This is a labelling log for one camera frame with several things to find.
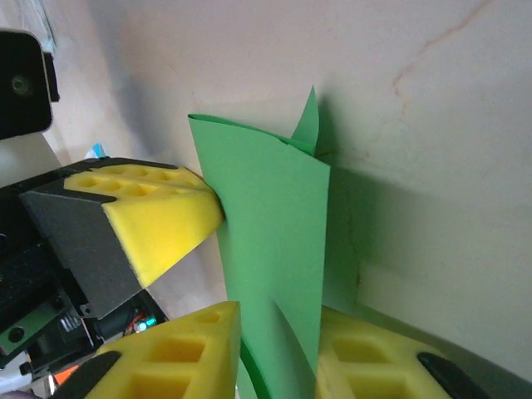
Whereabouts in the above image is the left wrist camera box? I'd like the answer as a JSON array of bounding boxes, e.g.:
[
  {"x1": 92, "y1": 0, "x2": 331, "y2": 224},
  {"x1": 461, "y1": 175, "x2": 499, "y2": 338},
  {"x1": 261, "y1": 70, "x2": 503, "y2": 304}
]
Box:
[{"x1": 0, "y1": 31, "x2": 60, "y2": 140}]

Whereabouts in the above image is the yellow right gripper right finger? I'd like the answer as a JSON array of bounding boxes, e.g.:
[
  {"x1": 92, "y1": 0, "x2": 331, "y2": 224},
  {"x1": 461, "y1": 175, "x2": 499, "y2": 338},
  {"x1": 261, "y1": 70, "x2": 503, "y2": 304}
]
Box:
[{"x1": 315, "y1": 307, "x2": 494, "y2": 399}]

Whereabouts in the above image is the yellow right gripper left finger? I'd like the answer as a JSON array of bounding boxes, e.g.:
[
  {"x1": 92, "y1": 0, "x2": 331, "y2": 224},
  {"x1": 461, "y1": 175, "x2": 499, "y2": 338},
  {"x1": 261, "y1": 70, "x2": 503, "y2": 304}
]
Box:
[{"x1": 49, "y1": 301, "x2": 243, "y2": 399}]

